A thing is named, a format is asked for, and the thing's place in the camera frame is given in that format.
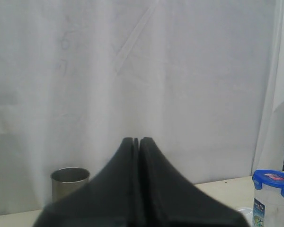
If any clear plastic tea bottle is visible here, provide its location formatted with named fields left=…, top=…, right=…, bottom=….
left=252, top=185, right=284, bottom=227

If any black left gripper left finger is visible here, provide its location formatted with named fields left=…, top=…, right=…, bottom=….
left=34, top=138, right=142, bottom=227

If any white plastic tray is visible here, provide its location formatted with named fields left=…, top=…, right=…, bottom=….
left=237, top=207, right=253, bottom=226

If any blue bottle lid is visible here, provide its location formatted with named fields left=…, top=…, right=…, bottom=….
left=252, top=170, right=284, bottom=198

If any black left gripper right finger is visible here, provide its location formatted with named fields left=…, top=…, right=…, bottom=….
left=138, top=137, right=248, bottom=227

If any stainless steel cup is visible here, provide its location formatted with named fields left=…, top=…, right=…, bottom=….
left=51, top=167, right=90, bottom=202

